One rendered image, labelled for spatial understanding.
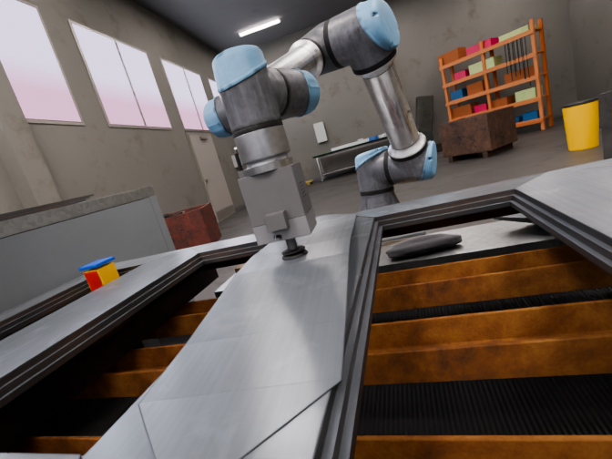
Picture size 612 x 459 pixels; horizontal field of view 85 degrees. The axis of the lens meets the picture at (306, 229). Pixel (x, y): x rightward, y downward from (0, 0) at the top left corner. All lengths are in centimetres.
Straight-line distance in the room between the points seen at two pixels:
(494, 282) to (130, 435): 57
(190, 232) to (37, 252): 367
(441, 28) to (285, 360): 1248
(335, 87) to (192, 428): 1195
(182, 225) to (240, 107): 432
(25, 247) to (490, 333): 110
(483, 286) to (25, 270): 109
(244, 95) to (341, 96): 1159
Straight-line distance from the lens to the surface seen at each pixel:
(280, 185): 48
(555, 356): 52
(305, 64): 86
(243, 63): 50
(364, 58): 91
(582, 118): 635
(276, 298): 42
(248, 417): 28
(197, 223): 472
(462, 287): 68
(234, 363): 34
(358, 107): 1202
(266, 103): 49
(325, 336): 32
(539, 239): 94
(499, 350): 50
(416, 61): 1234
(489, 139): 747
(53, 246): 121
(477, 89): 1132
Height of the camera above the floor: 101
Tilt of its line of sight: 12 degrees down
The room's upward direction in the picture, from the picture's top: 16 degrees counter-clockwise
